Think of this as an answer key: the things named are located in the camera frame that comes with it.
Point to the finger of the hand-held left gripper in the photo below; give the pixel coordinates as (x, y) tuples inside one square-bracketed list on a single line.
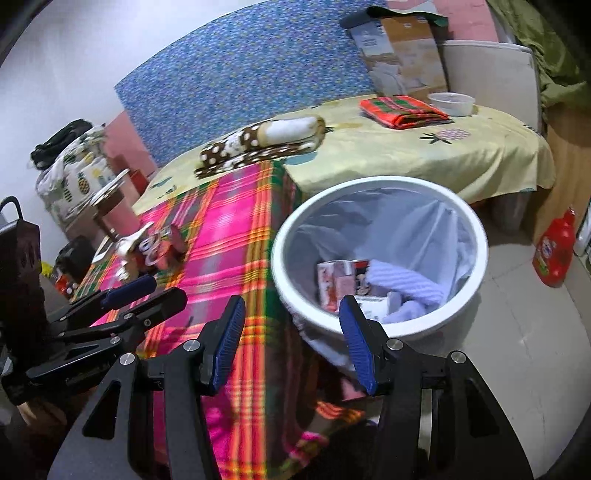
[(127, 290), (152, 309)]

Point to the white smartphone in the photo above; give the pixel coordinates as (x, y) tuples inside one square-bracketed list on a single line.
[(104, 253)]

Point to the black bag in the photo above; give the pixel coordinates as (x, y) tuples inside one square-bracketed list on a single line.
[(60, 143)]

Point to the small white carton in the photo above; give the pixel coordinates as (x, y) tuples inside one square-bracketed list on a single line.
[(378, 307)]

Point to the brown polka dot blanket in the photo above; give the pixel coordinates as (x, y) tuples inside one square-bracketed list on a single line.
[(258, 138)]

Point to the green curtain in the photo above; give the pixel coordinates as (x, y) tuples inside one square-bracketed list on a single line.
[(558, 55)]

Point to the red drink can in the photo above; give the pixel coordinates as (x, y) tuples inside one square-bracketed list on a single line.
[(173, 240)]

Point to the white bowl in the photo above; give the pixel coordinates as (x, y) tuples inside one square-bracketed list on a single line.
[(452, 104)]

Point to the blue floral headboard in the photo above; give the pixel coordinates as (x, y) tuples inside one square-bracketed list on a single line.
[(231, 69)]

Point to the cardboard box with printed label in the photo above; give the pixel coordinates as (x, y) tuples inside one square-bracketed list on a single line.
[(401, 50)]

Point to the white trash bin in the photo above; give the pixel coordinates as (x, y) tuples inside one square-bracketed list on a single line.
[(295, 286)]

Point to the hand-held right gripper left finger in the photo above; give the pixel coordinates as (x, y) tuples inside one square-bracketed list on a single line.
[(226, 341)]

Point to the black backpack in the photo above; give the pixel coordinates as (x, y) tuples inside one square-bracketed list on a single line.
[(74, 258)]

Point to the white panel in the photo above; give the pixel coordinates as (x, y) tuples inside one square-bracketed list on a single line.
[(494, 78)]

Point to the pink green plaid tablecloth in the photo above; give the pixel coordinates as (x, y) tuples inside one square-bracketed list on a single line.
[(221, 221)]

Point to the pineapple print bundle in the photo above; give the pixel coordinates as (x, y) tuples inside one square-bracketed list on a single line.
[(74, 180)]

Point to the pink mug with brown lid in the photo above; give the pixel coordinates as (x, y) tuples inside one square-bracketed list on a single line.
[(120, 214)]

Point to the red plaid folded cloth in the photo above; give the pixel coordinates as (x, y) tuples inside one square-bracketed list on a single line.
[(401, 110)]

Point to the yellow pineapple print bed sheet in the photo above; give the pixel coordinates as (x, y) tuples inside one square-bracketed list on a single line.
[(415, 152)]

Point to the white yogurt cup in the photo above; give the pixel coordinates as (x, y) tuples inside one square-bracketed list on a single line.
[(127, 244)]

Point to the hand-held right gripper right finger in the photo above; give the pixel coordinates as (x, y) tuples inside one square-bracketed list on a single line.
[(358, 346)]

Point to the red detergent bottle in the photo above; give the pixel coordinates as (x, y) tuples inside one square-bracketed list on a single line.
[(554, 254)]

